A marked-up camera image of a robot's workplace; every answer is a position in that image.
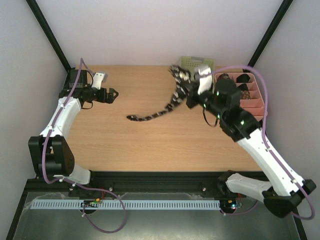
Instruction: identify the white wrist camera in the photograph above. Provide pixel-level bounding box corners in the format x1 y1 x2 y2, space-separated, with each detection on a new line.
194 65 213 95
91 72 108 90

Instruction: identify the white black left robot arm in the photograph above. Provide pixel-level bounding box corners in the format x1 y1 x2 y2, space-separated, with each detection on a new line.
28 69 119 185

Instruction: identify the black frame post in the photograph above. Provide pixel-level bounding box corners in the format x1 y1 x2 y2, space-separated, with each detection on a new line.
247 0 294 67
26 0 72 73

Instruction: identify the rolled brown patterned tie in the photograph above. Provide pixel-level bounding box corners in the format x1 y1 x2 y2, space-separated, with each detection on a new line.
241 90 251 100

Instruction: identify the black right frame post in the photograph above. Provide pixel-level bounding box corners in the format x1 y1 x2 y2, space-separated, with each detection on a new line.
247 0 294 67

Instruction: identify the black white patterned tie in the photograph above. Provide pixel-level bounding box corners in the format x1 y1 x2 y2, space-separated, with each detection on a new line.
126 64 193 122

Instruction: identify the rolled dark patterned tie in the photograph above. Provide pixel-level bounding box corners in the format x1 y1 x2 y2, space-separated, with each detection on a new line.
217 73 230 80

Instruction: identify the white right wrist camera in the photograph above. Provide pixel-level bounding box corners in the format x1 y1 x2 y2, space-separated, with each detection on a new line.
194 65 213 95

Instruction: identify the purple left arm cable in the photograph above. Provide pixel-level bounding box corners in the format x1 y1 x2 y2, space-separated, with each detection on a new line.
41 58 128 234

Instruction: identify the light blue cable duct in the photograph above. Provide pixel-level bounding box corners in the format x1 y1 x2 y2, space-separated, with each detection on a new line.
30 199 221 211

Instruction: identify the rolled black tie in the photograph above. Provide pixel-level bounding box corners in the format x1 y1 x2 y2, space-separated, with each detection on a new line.
236 73 251 83
237 83 249 92

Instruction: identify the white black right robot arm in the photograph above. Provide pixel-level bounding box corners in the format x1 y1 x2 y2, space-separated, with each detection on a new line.
186 79 317 218

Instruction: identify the black left frame post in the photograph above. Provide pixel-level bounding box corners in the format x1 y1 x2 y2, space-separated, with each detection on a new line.
26 0 72 73

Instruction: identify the green plastic basket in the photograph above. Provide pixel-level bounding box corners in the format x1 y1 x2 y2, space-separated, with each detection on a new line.
179 56 215 73

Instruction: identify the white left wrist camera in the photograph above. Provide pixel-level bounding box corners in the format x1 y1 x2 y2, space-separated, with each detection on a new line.
91 72 108 90

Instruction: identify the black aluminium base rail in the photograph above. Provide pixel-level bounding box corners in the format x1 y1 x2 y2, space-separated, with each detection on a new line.
23 171 238 199

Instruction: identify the pink divided organizer tray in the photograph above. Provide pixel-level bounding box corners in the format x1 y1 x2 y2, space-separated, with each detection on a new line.
214 72 265 121

